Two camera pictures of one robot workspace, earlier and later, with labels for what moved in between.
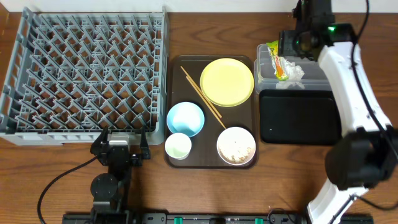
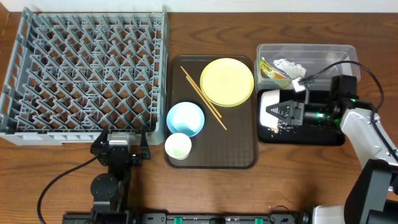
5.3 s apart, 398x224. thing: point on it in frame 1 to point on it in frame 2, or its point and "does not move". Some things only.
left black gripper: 119,152 does not move
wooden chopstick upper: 201,93 does not move
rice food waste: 236,145 to 283,126
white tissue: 294,72 does not move
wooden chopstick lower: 205,101 does not move
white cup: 178,145 does not move
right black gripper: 285,40 to 288,116
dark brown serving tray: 185,86 does not move
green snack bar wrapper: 273,48 to 272,70
